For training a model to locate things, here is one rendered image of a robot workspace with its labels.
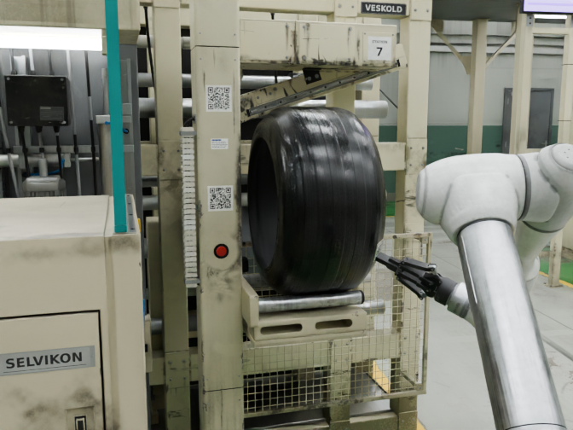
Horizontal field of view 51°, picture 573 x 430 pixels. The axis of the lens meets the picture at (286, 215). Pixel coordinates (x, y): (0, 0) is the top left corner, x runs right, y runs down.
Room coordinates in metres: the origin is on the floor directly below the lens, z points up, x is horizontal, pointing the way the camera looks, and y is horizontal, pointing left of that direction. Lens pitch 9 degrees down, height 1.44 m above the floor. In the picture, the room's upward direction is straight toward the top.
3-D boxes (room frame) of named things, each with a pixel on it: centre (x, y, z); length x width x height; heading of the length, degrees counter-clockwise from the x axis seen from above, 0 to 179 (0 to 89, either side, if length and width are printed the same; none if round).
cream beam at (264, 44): (2.22, -0.07, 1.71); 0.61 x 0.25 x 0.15; 106
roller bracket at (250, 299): (1.85, 0.14, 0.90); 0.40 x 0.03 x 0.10; 16
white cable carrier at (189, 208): (1.76, 0.29, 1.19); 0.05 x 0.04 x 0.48; 16
